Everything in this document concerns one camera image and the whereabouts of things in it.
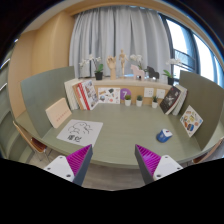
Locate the white orchid black pot left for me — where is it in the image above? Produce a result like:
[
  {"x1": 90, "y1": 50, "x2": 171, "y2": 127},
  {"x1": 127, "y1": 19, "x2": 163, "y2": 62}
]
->
[{"x1": 79, "y1": 54, "x2": 104, "y2": 80}]

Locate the dark book on right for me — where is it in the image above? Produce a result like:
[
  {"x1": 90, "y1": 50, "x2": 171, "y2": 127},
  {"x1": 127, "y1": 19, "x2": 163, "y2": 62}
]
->
[{"x1": 160, "y1": 86, "x2": 181, "y2": 115}]

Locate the wooden chair left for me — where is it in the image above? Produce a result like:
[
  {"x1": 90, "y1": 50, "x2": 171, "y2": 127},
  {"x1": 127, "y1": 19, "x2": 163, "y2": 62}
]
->
[{"x1": 13, "y1": 122, "x2": 49, "y2": 160}]

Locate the wooden mannequin figure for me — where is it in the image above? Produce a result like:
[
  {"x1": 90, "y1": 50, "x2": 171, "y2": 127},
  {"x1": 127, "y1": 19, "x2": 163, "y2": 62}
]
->
[{"x1": 119, "y1": 50, "x2": 128, "y2": 71}]

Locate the pink wooden horse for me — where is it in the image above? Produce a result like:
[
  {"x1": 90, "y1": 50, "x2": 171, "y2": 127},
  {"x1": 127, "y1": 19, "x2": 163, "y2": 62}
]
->
[{"x1": 131, "y1": 65, "x2": 145, "y2": 80}]

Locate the white wall socket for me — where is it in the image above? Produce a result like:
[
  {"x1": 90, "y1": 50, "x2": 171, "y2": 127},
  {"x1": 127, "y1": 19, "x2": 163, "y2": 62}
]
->
[
  {"x1": 144, "y1": 88, "x2": 154, "y2": 97},
  {"x1": 156, "y1": 89, "x2": 165, "y2": 99}
]

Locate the white wall socket left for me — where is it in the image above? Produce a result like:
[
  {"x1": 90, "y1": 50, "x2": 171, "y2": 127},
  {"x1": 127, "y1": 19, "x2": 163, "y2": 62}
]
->
[{"x1": 144, "y1": 88, "x2": 154, "y2": 97}]

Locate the wooden hand model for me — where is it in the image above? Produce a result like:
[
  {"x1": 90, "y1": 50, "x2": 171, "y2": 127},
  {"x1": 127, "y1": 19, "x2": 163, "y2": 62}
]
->
[{"x1": 107, "y1": 56, "x2": 116, "y2": 80}]

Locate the green partition right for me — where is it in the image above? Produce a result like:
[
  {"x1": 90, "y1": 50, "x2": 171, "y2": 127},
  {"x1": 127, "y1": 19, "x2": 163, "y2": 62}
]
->
[{"x1": 179, "y1": 71, "x2": 224, "y2": 149}]

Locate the small potted plant right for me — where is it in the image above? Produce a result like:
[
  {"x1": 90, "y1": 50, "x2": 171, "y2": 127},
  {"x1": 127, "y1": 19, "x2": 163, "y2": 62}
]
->
[{"x1": 152, "y1": 96, "x2": 158, "y2": 109}]

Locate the black wooden horse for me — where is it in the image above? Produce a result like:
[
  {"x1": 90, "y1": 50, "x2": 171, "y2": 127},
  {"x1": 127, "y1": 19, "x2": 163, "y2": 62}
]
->
[{"x1": 147, "y1": 66, "x2": 159, "y2": 79}]

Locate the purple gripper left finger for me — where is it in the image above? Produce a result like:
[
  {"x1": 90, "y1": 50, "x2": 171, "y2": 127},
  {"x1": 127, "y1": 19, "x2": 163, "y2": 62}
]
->
[{"x1": 44, "y1": 145, "x2": 93, "y2": 186}]

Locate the grey curtain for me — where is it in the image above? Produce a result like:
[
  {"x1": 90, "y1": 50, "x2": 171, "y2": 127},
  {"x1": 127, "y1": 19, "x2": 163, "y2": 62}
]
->
[{"x1": 69, "y1": 6, "x2": 170, "y2": 78}]

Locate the green partition left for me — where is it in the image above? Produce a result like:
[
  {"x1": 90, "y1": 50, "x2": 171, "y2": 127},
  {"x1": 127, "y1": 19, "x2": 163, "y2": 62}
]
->
[{"x1": 21, "y1": 66, "x2": 75, "y2": 137}]

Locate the green partition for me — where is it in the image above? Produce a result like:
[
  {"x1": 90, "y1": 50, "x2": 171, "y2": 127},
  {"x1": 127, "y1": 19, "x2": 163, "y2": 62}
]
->
[
  {"x1": 179, "y1": 71, "x2": 224, "y2": 149},
  {"x1": 21, "y1": 66, "x2": 75, "y2": 137}
]

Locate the white wall socket right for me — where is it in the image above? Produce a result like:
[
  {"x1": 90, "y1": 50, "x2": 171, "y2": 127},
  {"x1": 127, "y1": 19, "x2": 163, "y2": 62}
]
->
[{"x1": 156, "y1": 89, "x2": 165, "y2": 99}]

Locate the white orchid behind horse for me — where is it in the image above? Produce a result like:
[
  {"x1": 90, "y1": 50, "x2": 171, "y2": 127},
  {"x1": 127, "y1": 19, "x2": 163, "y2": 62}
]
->
[{"x1": 130, "y1": 54, "x2": 145, "y2": 71}]

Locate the wooden chair right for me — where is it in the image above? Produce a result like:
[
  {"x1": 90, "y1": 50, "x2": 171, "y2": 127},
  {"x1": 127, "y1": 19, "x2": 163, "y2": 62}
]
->
[{"x1": 192, "y1": 137, "x2": 224, "y2": 164}]

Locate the white paper with drawing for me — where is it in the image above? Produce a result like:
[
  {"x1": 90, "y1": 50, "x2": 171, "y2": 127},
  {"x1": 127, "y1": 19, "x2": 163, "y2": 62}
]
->
[{"x1": 57, "y1": 119, "x2": 103, "y2": 146}]

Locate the white orchid black pot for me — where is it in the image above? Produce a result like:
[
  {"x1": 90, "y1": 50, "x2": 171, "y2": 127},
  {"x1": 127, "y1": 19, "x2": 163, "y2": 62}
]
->
[
  {"x1": 79, "y1": 54, "x2": 104, "y2": 80},
  {"x1": 163, "y1": 58, "x2": 182, "y2": 86}
]

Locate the wooden chair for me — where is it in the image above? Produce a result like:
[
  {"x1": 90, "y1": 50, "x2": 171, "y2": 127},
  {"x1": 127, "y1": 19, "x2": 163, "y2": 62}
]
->
[
  {"x1": 192, "y1": 137, "x2": 224, "y2": 164},
  {"x1": 13, "y1": 122, "x2": 49, "y2": 160}
]

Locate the colourful sticker card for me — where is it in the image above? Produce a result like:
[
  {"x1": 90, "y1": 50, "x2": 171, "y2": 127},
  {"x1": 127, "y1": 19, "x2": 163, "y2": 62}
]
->
[{"x1": 180, "y1": 106, "x2": 203, "y2": 137}]

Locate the wooden shelf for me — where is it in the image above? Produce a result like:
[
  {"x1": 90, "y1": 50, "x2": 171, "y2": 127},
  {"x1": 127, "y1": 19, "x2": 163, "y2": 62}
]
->
[{"x1": 91, "y1": 78, "x2": 171, "y2": 105}]

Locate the white orchid black pot right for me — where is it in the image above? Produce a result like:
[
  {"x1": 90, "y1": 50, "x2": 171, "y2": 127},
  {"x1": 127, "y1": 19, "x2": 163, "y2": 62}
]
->
[{"x1": 163, "y1": 58, "x2": 182, "y2": 86}]

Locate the purple round sticker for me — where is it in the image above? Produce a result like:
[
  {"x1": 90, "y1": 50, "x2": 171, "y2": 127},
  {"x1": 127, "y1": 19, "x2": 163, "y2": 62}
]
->
[{"x1": 120, "y1": 88, "x2": 131, "y2": 100}]

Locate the illustrated postcard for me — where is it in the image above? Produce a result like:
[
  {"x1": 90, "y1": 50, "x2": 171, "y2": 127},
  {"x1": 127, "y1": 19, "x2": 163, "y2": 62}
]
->
[{"x1": 98, "y1": 87, "x2": 120, "y2": 104}]

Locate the small potted plant middle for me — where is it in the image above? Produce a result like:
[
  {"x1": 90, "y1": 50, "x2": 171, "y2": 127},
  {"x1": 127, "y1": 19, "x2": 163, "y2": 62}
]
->
[{"x1": 136, "y1": 95, "x2": 143, "y2": 107}]

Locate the blue and white mouse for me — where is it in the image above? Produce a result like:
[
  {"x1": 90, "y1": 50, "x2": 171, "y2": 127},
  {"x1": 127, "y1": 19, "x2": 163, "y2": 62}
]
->
[{"x1": 156, "y1": 129, "x2": 173, "y2": 143}]

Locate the red and white book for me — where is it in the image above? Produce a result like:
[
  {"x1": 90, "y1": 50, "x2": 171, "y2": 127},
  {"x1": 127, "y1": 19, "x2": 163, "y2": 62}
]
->
[{"x1": 78, "y1": 80, "x2": 98, "y2": 110}]

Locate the small potted plant left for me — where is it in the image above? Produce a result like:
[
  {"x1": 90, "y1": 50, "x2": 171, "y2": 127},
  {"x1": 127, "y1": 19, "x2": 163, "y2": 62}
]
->
[{"x1": 125, "y1": 95, "x2": 131, "y2": 106}]

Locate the white books stack left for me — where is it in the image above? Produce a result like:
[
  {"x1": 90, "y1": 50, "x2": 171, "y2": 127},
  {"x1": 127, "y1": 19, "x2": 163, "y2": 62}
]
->
[{"x1": 64, "y1": 79, "x2": 80, "y2": 110}]

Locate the small potted plant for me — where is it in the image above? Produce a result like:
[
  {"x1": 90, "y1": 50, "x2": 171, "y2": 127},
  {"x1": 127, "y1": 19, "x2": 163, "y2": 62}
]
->
[
  {"x1": 125, "y1": 95, "x2": 131, "y2": 106},
  {"x1": 152, "y1": 96, "x2": 158, "y2": 109},
  {"x1": 136, "y1": 95, "x2": 143, "y2": 107}
]

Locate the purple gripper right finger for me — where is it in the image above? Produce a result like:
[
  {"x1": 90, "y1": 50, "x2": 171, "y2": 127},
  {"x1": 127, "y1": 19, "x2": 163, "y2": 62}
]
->
[{"x1": 135, "y1": 144, "x2": 182, "y2": 184}]

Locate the beige board sign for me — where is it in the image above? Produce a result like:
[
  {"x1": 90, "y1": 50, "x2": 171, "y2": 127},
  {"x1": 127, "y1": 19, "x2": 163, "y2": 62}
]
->
[{"x1": 45, "y1": 98, "x2": 71, "y2": 128}]

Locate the white book behind dark book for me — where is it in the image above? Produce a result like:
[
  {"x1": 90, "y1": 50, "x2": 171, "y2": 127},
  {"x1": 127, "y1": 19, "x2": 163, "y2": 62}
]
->
[{"x1": 172, "y1": 84, "x2": 188, "y2": 116}]

